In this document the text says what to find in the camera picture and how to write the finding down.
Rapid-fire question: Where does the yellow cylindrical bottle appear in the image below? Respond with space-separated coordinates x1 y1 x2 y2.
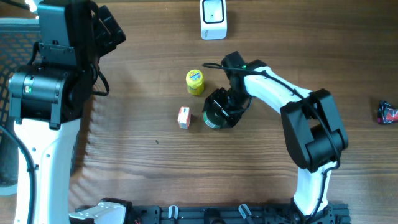
186 69 205 96

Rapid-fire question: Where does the red white small carton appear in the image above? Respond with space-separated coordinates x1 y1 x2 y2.
177 106 191 129

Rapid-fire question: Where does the black red snack packet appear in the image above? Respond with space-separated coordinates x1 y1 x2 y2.
377 100 397 124

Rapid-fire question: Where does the silver tin can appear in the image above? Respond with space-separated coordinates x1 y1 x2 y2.
203 110 229 129

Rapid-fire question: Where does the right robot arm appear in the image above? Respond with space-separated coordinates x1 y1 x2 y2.
203 52 350 223

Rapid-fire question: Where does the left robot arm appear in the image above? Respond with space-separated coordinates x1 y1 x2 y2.
8 1 132 223

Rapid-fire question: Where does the white barcode scanner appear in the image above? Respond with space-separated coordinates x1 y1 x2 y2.
200 0 228 40

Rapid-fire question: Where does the grey plastic mesh basket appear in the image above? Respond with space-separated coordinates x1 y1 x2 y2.
1 17 41 196

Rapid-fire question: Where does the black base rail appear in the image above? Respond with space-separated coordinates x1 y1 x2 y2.
73 203 351 224

